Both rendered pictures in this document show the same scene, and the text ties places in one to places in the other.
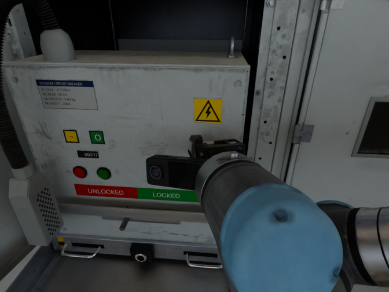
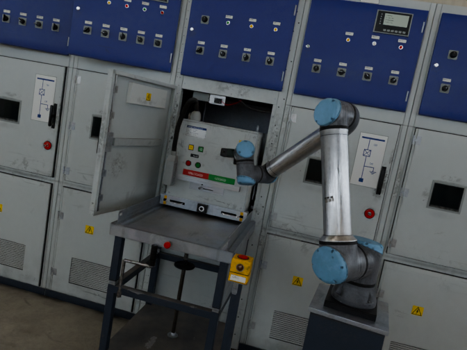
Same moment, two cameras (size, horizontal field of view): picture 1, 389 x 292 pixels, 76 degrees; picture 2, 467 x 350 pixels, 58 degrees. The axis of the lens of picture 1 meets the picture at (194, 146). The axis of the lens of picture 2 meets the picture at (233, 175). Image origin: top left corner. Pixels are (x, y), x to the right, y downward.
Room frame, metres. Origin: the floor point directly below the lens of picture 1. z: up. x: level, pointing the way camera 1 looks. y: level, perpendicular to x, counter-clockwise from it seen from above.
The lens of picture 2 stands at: (-1.97, -0.22, 1.47)
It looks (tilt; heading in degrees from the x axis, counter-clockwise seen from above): 8 degrees down; 5
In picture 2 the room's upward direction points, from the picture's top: 10 degrees clockwise
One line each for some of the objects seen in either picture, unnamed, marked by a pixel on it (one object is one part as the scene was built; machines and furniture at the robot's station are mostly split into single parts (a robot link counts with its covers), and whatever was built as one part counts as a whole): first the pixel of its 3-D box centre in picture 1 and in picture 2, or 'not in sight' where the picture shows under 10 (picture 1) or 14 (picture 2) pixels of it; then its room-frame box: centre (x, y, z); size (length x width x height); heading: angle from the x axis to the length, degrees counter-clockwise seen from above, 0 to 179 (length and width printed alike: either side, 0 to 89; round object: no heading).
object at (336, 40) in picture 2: not in sight; (358, 53); (0.54, -0.57, 1.92); 0.63 x 0.06 x 0.55; 85
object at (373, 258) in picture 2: not in sight; (361, 258); (-0.15, -0.66, 0.96); 0.17 x 0.15 x 0.18; 138
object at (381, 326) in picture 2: not in sight; (350, 306); (-0.15, -0.66, 0.74); 0.32 x 0.32 x 0.02; 77
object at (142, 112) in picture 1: (134, 172); (210, 166); (0.49, 0.14, 1.15); 0.48 x 0.01 x 0.48; 85
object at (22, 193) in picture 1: (37, 205); (171, 169); (0.44, 0.36, 1.09); 0.08 x 0.05 x 0.17; 175
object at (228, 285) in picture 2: not in sight; (180, 288); (0.29, 0.16, 0.46); 0.64 x 0.58 x 0.66; 175
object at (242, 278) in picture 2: not in sight; (240, 269); (-0.27, -0.17, 0.85); 0.08 x 0.08 x 0.10; 85
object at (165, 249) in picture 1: (145, 242); (203, 207); (0.50, 0.14, 0.90); 0.54 x 0.05 x 0.06; 85
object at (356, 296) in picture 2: not in sight; (355, 288); (-0.15, -0.67, 0.83); 0.19 x 0.19 x 0.10
